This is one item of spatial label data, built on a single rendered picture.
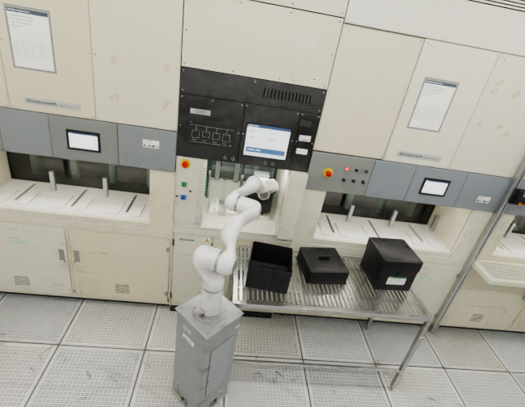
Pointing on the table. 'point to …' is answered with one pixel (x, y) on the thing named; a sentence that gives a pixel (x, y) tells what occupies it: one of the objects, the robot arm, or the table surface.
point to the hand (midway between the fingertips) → (261, 176)
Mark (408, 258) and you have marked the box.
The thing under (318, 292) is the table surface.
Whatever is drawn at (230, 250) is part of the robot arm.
